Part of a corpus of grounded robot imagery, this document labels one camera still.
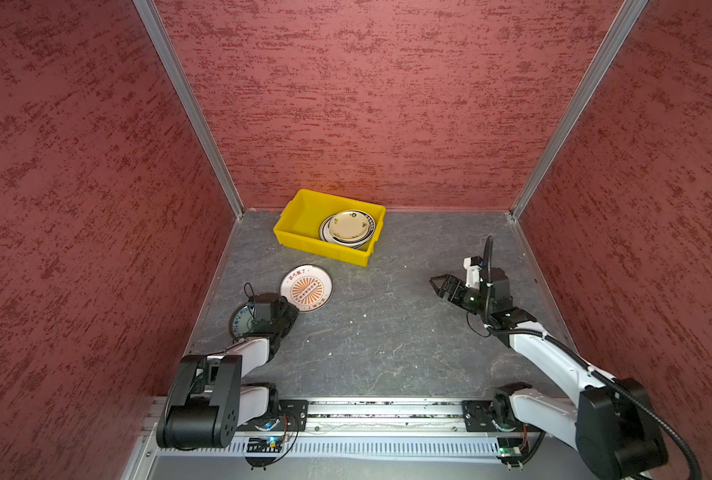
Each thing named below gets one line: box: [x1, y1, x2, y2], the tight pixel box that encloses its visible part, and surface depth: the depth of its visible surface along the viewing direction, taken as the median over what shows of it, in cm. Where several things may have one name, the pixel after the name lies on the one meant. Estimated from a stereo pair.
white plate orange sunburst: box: [280, 264, 334, 312], surface depth 99 cm
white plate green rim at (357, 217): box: [328, 210, 375, 245], surface depth 112 cm
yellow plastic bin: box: [273, 189, 387, 268], surface depth 115 cm
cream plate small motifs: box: [328, 211, 371, 240], surface depth 112 cm
